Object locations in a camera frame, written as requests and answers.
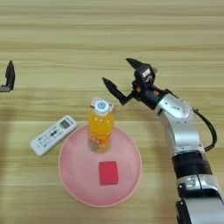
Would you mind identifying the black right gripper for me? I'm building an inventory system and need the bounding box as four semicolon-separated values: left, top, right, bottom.
101;57;171;111

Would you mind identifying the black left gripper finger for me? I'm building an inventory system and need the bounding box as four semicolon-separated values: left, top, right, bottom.
0;59;17;93

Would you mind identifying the white red card box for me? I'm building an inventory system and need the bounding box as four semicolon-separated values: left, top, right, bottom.
90;96;116;114

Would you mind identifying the white remote control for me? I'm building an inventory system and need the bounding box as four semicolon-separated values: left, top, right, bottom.
29;115;79;158

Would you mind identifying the red foam cube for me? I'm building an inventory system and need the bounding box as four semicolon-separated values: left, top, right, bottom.
98;160;120;186

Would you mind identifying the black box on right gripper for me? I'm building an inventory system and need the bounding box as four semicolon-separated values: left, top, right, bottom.
133;64;158;90

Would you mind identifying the orange juice bottle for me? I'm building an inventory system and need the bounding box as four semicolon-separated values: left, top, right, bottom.
87;100;116;154

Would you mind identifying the pink round plate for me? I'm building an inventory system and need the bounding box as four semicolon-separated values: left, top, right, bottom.
57;124;144;208

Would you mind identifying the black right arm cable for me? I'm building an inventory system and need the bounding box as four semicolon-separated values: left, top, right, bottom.
192;108;219;153

